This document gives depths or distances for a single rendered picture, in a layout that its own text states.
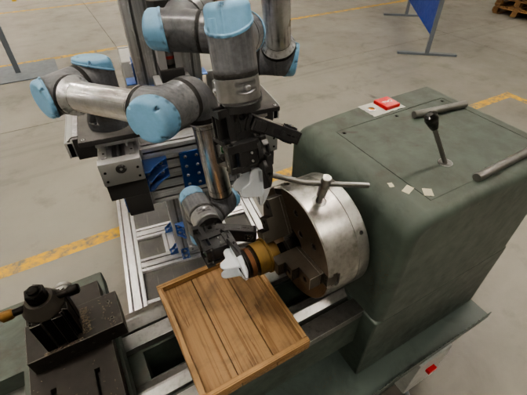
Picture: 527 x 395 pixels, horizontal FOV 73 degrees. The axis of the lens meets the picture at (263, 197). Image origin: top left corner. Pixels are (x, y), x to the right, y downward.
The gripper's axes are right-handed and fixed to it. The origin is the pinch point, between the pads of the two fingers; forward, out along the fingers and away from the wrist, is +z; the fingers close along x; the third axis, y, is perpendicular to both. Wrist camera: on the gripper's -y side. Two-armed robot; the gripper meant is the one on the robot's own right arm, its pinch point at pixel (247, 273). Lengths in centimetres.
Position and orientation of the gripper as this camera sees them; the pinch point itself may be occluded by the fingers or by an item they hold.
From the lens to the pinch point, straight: 88.5
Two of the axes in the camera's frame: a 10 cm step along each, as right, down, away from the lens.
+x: 0.0, -7.5, -6.6
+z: 4.8, 5.8, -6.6
